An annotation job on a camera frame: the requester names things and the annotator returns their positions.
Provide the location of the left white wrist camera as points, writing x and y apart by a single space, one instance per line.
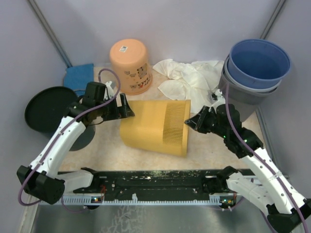
110 85

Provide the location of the yellow slotted plastic basket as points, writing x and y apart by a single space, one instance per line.
158 125

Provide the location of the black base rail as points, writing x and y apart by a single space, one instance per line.
155 187

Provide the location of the orange cartoon plastic bucket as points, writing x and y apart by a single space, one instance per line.
130 61

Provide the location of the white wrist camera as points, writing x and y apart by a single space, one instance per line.
110 85
218 98

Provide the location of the white crumpled cloth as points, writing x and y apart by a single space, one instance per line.
194 81

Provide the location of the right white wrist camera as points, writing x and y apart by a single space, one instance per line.
218 98

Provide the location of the blue plastic bucket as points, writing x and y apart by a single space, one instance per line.
258 63

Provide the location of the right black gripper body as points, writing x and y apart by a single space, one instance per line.
211 124

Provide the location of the dark blue cylindrical bin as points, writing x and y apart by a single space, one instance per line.
45 110

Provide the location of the blue folded towel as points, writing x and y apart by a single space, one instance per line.
77 77

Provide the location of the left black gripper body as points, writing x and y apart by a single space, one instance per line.
110 110

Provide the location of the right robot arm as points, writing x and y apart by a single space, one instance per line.
283 206

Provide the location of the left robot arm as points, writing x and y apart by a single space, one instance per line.
41 179

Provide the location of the grey slotted plastic bin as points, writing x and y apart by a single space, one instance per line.
246 100

